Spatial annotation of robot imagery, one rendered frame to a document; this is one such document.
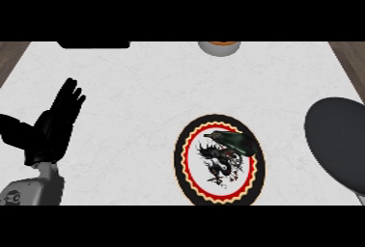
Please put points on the black red patterned plate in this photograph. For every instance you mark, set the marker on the black red patterned plate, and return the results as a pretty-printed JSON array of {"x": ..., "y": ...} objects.
[{"x": 218, "y": 180}]

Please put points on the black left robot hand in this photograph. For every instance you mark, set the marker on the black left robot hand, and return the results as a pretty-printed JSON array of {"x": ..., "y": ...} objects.
[{"x": 53, "y": 128}]

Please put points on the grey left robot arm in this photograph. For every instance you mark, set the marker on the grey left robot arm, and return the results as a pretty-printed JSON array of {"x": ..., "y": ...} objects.
[{"x": 35, "y": 189}]

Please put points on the grey bowl with orange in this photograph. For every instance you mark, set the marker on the grey bowl with orange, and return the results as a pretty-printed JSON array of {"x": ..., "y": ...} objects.
[{"x": 218, "y": 48}]

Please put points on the dark grey pan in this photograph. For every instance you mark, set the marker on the dark grey pan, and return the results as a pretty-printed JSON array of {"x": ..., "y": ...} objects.
[{"x": 340, "y": 144}]

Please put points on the black flat appliance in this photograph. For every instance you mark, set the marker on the black flat appliance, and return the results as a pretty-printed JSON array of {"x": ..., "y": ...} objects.
[{"x": 93, "y": 44}]

